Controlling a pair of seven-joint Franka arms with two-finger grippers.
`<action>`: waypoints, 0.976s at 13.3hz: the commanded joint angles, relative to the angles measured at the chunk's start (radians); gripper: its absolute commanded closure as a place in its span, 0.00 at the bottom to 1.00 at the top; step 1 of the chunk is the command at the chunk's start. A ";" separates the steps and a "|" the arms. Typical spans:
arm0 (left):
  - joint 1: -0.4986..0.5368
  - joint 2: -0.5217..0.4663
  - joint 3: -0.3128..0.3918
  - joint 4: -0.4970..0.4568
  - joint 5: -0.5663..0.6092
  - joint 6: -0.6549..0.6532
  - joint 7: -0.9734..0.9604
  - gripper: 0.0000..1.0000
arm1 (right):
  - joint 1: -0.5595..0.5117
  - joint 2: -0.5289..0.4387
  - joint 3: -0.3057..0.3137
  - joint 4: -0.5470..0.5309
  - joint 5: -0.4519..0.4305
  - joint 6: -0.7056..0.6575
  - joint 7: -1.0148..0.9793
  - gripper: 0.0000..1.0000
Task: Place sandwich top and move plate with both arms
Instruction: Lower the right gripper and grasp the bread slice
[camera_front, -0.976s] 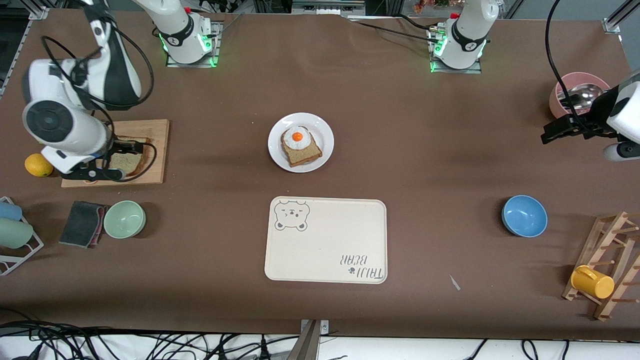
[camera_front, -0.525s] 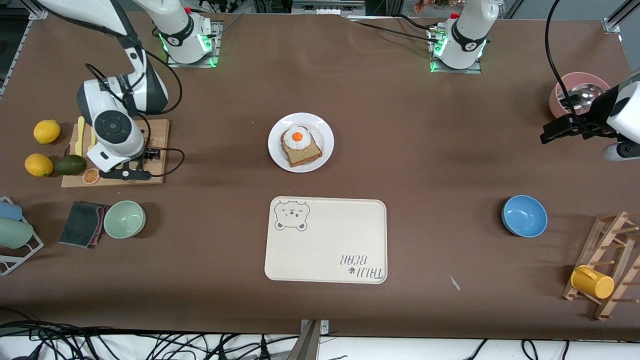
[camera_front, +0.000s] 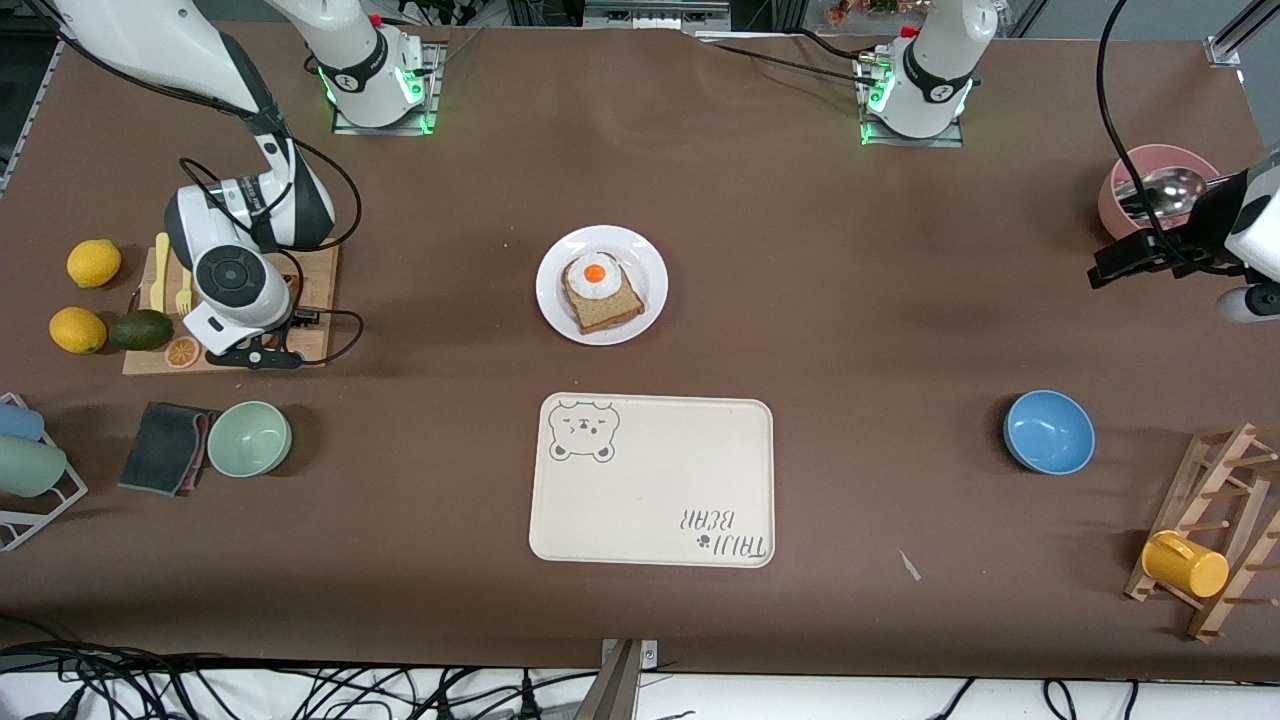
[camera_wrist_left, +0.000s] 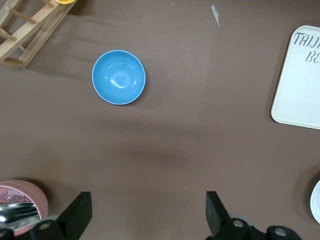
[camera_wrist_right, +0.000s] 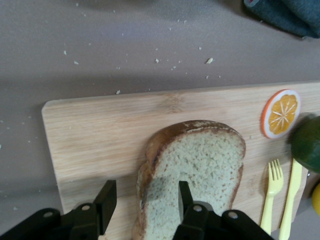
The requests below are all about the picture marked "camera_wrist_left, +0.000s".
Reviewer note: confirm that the white round plate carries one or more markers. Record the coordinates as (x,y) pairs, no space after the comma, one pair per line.
(316,202)

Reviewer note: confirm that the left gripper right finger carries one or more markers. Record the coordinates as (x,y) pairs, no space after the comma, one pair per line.
(222,222)

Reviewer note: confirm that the yellow mug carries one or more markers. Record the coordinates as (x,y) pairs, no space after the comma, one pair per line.
(65,1)

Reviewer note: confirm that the cream bear print tray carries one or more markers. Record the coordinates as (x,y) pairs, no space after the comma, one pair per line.
(297,87)

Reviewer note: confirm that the wooden peg rack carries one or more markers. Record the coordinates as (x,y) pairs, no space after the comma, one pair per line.
(37,32)

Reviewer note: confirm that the grey tape scrap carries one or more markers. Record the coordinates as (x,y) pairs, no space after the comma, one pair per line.
(216,15)

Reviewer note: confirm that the blue bowl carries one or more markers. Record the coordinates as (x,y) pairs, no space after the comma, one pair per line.
(118,77)

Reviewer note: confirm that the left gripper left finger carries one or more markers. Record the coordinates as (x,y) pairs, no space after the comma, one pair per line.
(67,220)

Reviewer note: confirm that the pink bowl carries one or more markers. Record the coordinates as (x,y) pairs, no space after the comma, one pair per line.
(37,195)

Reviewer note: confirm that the metal ladle spoon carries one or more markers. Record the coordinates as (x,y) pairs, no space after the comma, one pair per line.
(17,215)

